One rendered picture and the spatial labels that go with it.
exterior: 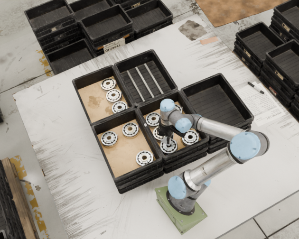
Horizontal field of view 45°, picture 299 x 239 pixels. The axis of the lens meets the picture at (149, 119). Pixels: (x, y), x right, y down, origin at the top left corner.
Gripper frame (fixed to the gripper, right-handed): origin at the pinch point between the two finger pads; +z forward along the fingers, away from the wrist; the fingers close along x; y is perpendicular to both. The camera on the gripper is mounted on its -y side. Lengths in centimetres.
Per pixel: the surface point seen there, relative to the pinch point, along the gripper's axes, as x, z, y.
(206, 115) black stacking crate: -27.6, 1.9, -14.1
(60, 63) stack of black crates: -83, 54, 138
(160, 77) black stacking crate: -48, 0, 25
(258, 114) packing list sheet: -48, 13, -45
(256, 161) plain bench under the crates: -14, 16, -51
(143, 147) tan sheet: 6.6, 4.7, 15.3
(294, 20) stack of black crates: -184, 34, -55
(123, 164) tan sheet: 21.0, 6.0, 22.6
